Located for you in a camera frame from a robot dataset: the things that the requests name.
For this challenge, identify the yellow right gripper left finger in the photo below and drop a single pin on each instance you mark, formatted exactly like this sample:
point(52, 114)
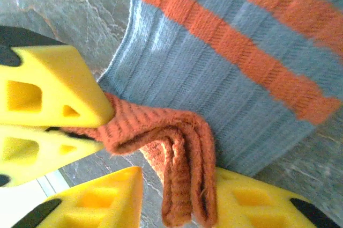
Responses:
point(93, 206)

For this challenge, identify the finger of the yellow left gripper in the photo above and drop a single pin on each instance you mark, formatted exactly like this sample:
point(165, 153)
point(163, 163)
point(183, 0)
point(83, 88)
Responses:
point(26, 153)
point(53, 85)

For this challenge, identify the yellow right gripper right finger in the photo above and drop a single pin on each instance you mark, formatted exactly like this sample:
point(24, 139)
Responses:
point(254, 206)

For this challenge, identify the blue orange green striped sock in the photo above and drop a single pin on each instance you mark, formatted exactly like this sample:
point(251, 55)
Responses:
point(187, 77)

